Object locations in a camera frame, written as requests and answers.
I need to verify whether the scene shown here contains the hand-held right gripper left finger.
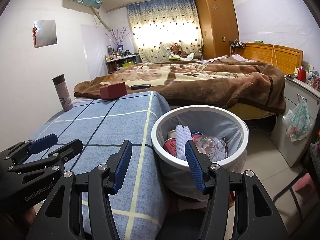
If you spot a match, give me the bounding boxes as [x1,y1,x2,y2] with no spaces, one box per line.
[25,139,133,240]

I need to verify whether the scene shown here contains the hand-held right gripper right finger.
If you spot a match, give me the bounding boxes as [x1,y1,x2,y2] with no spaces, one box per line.
[184,139,288,240]

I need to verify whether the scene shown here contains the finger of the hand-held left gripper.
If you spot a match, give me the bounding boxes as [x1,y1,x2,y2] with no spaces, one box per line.
[47,139,84,170]
[5,134,59,164]

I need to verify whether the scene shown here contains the clear plastic bottle red label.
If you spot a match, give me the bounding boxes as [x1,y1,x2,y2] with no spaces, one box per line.
[192,135,228,162]

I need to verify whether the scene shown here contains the white trash bin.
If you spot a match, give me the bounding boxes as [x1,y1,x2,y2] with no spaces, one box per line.
[151,105,249,200]

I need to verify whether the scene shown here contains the blue checked tablecloth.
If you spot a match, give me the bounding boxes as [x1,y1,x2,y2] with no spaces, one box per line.
[22,91,172,240]

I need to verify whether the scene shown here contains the translucent bin liner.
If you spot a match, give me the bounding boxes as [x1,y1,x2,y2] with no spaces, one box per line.
[157,110,249,180]

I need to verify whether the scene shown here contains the grey thermos tumbler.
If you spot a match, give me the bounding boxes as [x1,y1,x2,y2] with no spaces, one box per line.
[52,74,74,112]

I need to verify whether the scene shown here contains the dark red box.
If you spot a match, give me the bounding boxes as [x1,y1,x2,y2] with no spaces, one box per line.
[100,82,127,100]

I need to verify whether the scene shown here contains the brown printed blanket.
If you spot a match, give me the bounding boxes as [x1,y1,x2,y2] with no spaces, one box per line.
[73,57,286,114]

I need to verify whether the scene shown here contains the red knot ornament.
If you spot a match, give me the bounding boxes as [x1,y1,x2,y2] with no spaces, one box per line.
[32,21,39,47]

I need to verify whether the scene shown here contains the hanging plastic bag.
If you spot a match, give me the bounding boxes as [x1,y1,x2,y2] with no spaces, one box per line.
[282,97,312,142]

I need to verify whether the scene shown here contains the pink pillow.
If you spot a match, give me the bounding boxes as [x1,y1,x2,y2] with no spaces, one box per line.
[204,54,255,63]

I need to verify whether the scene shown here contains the grey nightstand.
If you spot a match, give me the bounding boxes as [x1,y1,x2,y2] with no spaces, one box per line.
[270,75,320,168]

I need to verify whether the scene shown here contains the brown teddy bear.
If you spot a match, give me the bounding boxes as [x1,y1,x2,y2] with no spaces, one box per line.
[169,44,188,58]

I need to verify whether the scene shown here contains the purple decorative branches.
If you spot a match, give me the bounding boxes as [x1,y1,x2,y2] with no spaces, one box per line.
[105,29,132,53]

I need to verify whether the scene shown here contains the red jar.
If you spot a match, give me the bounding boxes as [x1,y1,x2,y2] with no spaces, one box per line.
[297,66,307,82]

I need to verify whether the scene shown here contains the wooden bed headboard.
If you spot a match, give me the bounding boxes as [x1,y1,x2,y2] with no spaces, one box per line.
[236,42,304,74]

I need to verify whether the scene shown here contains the wooden wardrobe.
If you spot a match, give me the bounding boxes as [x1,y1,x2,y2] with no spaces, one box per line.
[195,0,239,60]

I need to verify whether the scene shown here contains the colourful printed box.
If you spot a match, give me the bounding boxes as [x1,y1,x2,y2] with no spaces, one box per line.
[310,74,320,92]

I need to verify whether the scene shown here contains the dotted window curtain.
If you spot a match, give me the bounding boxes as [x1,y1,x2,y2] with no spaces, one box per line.
[127,0,204,63]

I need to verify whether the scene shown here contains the cluttered wall shelf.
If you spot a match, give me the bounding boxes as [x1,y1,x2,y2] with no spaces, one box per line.
[104,52,140,74]

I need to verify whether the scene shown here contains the white wall sheet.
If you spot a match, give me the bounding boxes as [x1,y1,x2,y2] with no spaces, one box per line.
[80,24,112,80]

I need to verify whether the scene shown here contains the wall mirror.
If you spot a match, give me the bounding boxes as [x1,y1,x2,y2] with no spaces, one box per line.
[34,20,57,48]

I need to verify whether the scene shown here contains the air conditioner hose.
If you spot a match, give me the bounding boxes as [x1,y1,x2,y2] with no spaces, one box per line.
[90,6,113,30]

